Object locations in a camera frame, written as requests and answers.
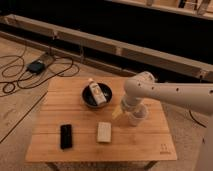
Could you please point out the dark power adapter box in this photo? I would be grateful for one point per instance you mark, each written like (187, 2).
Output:
(36, 67)

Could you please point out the white ceramic cup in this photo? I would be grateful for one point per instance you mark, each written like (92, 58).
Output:
(139, 114)

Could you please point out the black bowl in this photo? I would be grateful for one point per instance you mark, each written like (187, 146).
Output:
(89, 99)

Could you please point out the black remote control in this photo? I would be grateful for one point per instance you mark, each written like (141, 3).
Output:
(65, 136)

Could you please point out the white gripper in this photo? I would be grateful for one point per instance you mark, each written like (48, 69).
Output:
(118, 112)

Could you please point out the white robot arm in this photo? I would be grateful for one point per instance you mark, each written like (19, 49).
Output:
(194, 96)

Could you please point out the white rectangular block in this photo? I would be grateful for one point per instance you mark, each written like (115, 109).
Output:
(104, 132)

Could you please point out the white bottle in bowl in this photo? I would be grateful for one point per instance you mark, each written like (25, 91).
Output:
(96, 92)

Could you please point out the wooden table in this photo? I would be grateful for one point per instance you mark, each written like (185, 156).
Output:
(149, 141)

